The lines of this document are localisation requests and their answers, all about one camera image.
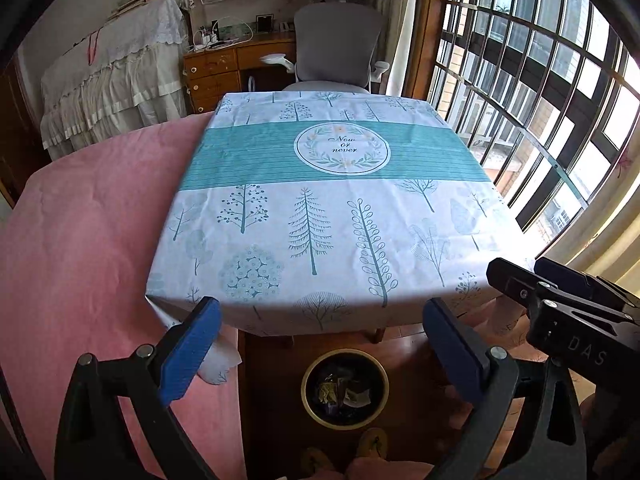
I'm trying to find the grey office chair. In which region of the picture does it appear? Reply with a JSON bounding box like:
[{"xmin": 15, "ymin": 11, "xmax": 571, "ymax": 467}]
[{"xmin": 260, "ymin": 0, "xmax": 391, "ymax": 95}]

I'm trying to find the dark bin with cream rim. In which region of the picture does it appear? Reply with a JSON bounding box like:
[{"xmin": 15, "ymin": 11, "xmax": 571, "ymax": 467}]
[{"xmin": 300, "ymin": 349, "xmax": 390, "ymax": 430}]

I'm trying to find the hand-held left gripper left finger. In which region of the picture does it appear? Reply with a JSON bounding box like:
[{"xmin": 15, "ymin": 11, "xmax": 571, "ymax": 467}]
[{"xmin": 54, "ymin": 296, "xmax": 222, "ymax": 480}]

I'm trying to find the person's right yellow slipper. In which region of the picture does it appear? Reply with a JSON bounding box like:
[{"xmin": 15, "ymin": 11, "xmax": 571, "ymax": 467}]
[{"xmin": 356, "ymin": 427, "xmax": 389, "ymax": 461}]

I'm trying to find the wooden door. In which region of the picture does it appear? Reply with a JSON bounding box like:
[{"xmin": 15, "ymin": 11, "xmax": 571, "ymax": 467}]
[{"xmin": 0, "ymin": 55, "xmax": 51, "ymax": 206}]

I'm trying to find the beige curtain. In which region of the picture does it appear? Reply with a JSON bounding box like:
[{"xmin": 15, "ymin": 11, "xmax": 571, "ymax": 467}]
[{"xmin": 367, "ymin": 0, "xmax": 426, "ymax": 96}]

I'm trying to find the person's yellow slipper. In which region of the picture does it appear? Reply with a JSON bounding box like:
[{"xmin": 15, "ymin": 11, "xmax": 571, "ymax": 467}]
[
  {"xmin": 300, "ymin": 447, "xmax": 336, "ymax": 476},
  {"xmin": 356, "ymin": 427, "xmax": 389, "ymax": 461}
]

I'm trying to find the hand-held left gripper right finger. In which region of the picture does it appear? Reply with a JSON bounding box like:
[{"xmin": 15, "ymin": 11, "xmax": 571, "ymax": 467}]
[{"xmin": 422, "ymin": 297, "xmax": 587, "ymax": 480}]

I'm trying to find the person's right leg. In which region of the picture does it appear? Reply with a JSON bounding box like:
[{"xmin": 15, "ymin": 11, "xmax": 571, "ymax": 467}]
[{"xmin": 345, "ymin": 455, "xmax": 436, "ymax": 480}]

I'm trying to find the pink blanket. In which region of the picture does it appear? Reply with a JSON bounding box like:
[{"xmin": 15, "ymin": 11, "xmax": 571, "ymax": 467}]
[{"xmin": 0, "ymin": 115, "xmax": 248, "ymax": 480}]

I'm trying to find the white lace furniture cover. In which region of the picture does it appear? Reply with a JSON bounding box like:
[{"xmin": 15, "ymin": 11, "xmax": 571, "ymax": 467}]
[{"xmin": 40, "ymin": 0, "xmax": 190, "ymax": 150}]

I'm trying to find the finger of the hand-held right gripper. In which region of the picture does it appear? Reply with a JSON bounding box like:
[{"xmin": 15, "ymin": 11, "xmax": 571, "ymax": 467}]
[
  {"xmin": 486, "ymin": 257, "xmax": 640, "ymax": 386},
  {"xmin": 534, "ymin": 256, "xmax": 640, "ymax": 313}
]

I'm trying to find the wooden desk with drawers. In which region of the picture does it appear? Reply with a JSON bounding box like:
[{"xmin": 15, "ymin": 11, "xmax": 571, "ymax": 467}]
[{"xmin": 182, "ymin": 30, "xmax": 298, "ymax": 115}]

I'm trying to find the metal window grille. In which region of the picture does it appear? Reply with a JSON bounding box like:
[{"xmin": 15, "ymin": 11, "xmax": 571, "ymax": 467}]
[{"xmin": 430, "ymin": 0, "xmax": 640, "ymax": 261}]

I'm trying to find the tree print tablecloth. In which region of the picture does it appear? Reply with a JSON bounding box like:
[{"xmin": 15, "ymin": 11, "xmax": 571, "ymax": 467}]
[{"xmin": 145, "ymin": 91, "xmax": 533, "ymax": 386}]

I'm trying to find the person's left yellow slipper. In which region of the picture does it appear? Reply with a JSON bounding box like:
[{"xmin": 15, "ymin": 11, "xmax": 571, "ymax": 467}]
[{"xmin": 300, "ymin": 447, "xmax": 336, "ymax": 476}]

